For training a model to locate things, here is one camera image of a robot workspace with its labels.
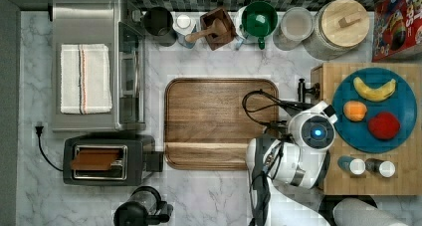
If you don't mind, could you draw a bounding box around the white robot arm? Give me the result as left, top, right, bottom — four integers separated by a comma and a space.
246, 102, 337, 226

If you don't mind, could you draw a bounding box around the wooden drawer box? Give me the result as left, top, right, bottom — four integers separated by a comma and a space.
311, 63, 421, 195

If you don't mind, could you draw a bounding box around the wooden cutting board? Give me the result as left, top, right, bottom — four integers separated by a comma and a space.
164, 78, 279, 170

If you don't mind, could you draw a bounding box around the brown wooden utensil holder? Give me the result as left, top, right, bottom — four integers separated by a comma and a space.
200, 7, 236, 51

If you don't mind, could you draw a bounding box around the white cap bottle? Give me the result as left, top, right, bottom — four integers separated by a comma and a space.
173, 14, 196, 49

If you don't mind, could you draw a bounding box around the dark metal cup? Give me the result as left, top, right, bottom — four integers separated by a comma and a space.
143, 7, 176, 47

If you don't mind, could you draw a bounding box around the green mug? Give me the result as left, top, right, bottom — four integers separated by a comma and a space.
241, 1, 278, 50

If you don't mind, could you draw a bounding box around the small glass grain jar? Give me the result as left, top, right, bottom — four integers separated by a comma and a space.
273, 7, 314, 51

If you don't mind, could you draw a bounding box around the white striped folded towel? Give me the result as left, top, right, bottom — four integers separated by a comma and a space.
60, 44, 112, 114

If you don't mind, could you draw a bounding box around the brown toast slice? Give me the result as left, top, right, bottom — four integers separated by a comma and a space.
71, 148, 119, 171

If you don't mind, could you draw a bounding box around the black two-slot toaster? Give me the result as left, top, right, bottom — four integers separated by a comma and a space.
63, 132, 163, 186

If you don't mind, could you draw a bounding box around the orange fruit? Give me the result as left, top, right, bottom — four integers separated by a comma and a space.
343, 101, 367, 121

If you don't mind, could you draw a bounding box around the blue plate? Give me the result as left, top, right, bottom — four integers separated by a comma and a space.
331, 68, 417, 153

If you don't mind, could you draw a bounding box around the black paper towel holder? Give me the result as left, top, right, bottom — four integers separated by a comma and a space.
317, 195, 377, 219

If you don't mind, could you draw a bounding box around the large jar with wooden lid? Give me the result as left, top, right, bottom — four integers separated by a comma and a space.
303, 0, 369, 61

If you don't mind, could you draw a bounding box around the blue shaker with white cap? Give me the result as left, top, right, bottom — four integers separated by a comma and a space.
337, 155, 365, 175

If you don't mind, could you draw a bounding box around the silver toaster oven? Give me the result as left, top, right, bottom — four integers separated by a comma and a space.
52, 0, 145, 131

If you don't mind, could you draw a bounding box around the yellow banana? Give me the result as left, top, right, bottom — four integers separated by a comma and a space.
353, 77, 396, 102

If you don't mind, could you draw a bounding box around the red bell pepper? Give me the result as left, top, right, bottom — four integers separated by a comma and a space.
368, 112, 401, 140

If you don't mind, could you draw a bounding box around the grey shaker with white cap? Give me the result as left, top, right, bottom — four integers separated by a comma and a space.
365, 158, 396, 178

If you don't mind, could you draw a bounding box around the red cereal box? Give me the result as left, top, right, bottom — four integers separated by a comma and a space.
372, 0, 422, 62

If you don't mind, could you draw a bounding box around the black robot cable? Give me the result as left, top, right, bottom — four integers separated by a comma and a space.
241, 89, 315, 127

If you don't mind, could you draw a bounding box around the wooden utensil handle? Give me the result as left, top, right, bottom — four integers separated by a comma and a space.
185, 19, 226, 43

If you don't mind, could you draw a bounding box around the black drawer handle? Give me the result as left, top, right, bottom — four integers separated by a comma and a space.
298, 79, 320, 103

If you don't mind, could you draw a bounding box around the black toaster power cord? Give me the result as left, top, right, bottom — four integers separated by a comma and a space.
34, 124, 65, 173

